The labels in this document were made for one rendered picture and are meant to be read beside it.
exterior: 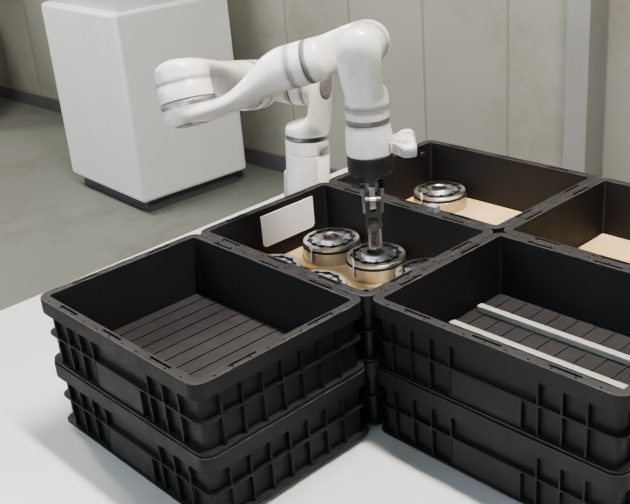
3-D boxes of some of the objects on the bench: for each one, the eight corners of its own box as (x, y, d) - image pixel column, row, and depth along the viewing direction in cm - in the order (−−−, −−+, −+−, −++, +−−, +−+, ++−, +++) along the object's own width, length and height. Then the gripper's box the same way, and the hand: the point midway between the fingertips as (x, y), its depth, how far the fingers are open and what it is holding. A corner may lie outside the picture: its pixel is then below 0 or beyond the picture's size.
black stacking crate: (63, 424, 152) (49, 359, 147) (212, 350, 170) (204, 290, 165) (217, 538, 125) (205, 463, 120) (375, 435, 143) (371, 366, 138)
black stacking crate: (375, 435, 143) (371, 366, 138) (498, 356, 161) (498, 292, 156) (616, 561, 115) (621, 480, 110) (732, 448, 133) (740, 374, 128)
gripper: (346, 135, 160) (352, 224, 166) (345, 165, 146) (352, 261, 153) (391, 132, 159) (395, 222, 166) (395, 162, 146) (399, 258, 152)
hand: (374, 233), depth 159 cm, fingers open, 5 cm apart
